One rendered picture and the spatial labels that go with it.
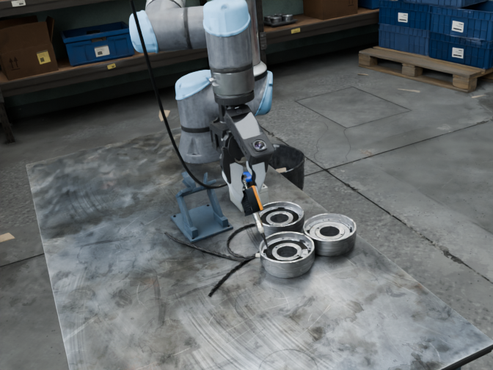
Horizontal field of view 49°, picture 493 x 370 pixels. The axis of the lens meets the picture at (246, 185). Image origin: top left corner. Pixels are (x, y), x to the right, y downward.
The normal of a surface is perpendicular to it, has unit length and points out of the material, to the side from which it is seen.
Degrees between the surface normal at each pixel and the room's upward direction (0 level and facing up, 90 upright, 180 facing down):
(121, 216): 0
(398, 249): 0
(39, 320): 0
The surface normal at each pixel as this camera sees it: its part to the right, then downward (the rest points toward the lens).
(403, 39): -0.83, 0.32
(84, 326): -0.09, -0.88
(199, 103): 0.01, 0.43
